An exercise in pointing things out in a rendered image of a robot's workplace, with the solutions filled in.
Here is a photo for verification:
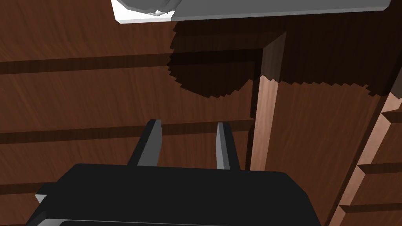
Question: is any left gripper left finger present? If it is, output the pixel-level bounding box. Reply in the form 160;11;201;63
127;119;163;167

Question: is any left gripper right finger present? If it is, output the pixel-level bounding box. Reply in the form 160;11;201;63
216;122;241;171

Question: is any brown wooden drawer cabinet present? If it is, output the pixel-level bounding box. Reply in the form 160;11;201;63
0;0;391;226
326;67;402;226

